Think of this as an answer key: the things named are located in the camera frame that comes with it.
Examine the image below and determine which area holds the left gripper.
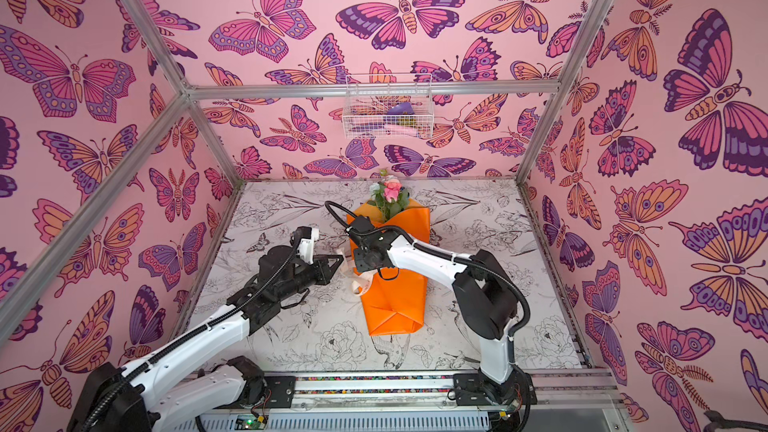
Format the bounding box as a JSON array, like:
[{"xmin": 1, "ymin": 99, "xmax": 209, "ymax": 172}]
[{"xmin": 272, "ymin": 253, "xmax": 343, "ymax": 306}]

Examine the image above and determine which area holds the white ribbon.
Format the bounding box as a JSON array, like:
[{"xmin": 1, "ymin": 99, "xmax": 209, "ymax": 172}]
[{"xmin": 340, "ymin": 256, "xmax": 376, "ymax": 297}]

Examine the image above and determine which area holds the pink fake rose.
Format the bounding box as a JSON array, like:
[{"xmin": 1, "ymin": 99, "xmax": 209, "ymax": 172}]
[{"xmin": 382, "ymin": 175, "xmax": 410, "ymax": 221}]

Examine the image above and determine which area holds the white fake flower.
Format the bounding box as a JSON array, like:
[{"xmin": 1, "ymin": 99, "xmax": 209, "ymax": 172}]
[{"xmin": 368, "ymin": 169, "xmax": 388, "ymax": 209}]

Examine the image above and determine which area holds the orange wrapping paper sheet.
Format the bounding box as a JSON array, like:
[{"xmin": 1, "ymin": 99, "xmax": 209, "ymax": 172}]
[{"xmin": 354, "ymin": 199, "xmax": 430, "ymax": 337}]

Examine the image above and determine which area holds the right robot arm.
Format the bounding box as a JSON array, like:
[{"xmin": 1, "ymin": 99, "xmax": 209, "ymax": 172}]
[{"xmin": 345, "ymin": 215, "xmax": 531, "ymax": 405}]

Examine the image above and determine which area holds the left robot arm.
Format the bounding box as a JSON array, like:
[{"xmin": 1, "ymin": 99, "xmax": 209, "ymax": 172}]
[{"xmin": 67, "ymin": 227, "xmax": 345, "ymax": 431}]

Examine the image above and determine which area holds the green circuit board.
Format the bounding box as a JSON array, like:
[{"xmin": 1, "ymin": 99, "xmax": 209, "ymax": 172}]
[{"xmin": 235, "ymin": 414, "xmax": 268, "ymax": 431}]

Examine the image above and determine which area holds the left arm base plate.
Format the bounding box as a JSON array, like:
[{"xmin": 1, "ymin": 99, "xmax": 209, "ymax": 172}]
[{"xmin": 238, "ymin": 375, "xmax": 297, "ymax": 409}]

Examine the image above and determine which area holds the white wire basket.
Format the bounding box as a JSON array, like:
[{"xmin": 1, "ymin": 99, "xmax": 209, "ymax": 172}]
[{"xmin": 340, "ymin": 72, "xmax": 435, "ymax": 140}]

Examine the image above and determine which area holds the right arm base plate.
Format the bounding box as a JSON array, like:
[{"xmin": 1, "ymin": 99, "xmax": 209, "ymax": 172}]
[{"xmin": 451, "ymin": 370, "xmax": 538, "ymax": 407}]

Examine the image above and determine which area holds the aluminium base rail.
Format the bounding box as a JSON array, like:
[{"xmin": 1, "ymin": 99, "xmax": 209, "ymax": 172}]
[{"xmin": 165, "ymin": 370, "xmax": 634, "ymax": 431}]

